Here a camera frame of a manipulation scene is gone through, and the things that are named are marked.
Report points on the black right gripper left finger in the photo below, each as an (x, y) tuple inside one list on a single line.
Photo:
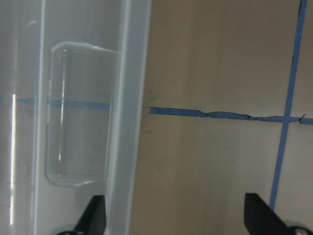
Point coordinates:
[(93, 220)]

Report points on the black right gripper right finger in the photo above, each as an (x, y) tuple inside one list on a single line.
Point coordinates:
[(260, 219)]

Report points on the clear plastic box lid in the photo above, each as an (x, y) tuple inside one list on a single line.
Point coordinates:
[(71, 89)]

